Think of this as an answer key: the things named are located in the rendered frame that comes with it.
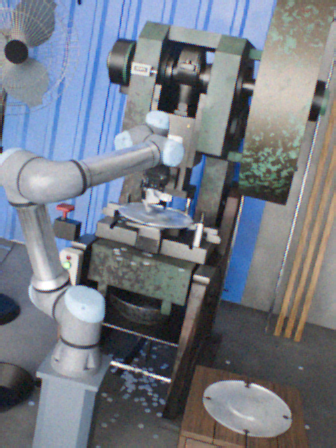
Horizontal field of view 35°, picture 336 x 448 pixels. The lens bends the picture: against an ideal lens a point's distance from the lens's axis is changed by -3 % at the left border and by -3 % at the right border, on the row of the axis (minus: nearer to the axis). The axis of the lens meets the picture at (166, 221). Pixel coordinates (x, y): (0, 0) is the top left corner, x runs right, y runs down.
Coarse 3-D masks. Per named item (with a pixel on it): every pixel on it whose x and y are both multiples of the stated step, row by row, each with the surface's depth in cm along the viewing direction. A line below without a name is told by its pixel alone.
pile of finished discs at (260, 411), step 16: (224, 384) 182; (240, 384) 184; (208, 400) 171; (224, 400) 173; (240, 400) 173; (256, 400) 175; (272, 400) 178; (224, 416) 164; (240, 416) 166; (256, 416) 166; (272, 416) 169; (288, 416) 170; (240, 432) 158; (256, 432) 159; (272, 432) 161
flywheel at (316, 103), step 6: (318, 84) 192; (324, 84) 193; (318, 90) 191; (324, 90) 192; (318, 96) 191; (324, 96) 193; (312, 102) 192; (318, 102) 191; (324, 102) 193; (312, 108) 193; (318, 108) 192; (324, 108) 194; (312, 114) 194; (318, 114) 194; (312, 120) 198
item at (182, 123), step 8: (168, 112) 209; (176, 112) 208; (184, 112) 208; (192, 112) 212; (176, 120) 205; (184, 120) 204; (192, 120) 203; (176, 128) 205; (184, 128) 205; (192, 128) 204; (176, 136) 206; (184, 136) 205; (184, 144) 206; (184, 152) 207; (184, 160) 207; (176, 168) 206; (184, 168) 208; (192, 168) 220; (176, 176) 206; (184, 176) 209; (168, 184) 208; (176, 184) 208; (184, 184) 211
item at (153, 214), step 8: (120, 208) 210; (128, 208) 212; (136, 208) 215; (144, 208) 217; (152, 208) 220; (160, 208) 222; (168, 208) 224; (128, 216) 200; (136, 216) 204; (144, 216) 205; (152, 216) 206; (160, 216) 208; (168, 216) 210; (176, 216) 215; (184, 216) 217; (152, 224) 196; (160, 224) 199; (168, 224) 201; (176, 224) 204; (184, 224) 206
